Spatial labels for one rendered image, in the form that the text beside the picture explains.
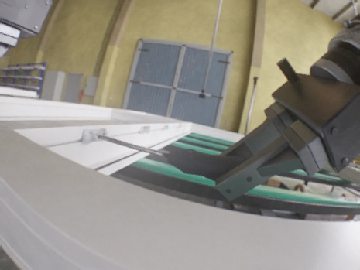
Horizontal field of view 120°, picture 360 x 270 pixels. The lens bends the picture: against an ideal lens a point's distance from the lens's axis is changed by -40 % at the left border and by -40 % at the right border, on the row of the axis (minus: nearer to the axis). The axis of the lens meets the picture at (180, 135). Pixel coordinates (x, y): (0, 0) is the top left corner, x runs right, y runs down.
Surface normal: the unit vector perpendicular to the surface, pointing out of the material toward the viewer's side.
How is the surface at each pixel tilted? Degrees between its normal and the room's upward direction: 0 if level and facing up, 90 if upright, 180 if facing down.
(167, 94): 90
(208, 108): 90
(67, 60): 90
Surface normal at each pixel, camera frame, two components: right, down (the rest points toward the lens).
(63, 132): 0.96, 0.22
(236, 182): -0.23, 0.39
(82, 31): -0.15, 0.07
